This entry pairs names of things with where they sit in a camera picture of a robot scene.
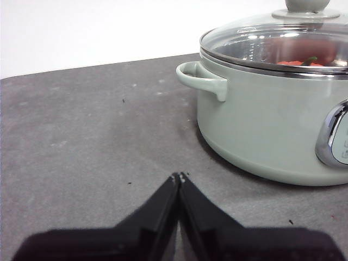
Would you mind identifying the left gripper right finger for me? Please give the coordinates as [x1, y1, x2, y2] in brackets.
[179, 171, 344, 261]

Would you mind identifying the small orange pumpkin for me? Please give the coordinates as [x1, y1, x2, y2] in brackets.
[276, 55, 331, 68]

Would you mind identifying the pale green electric pot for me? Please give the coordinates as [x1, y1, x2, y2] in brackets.
[176, 51, 348, 187]

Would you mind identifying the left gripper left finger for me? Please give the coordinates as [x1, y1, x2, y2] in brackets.
[10, 171, 181, 261]

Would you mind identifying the glass lid with green knob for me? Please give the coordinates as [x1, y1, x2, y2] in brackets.
[200, 0, 348, 76]

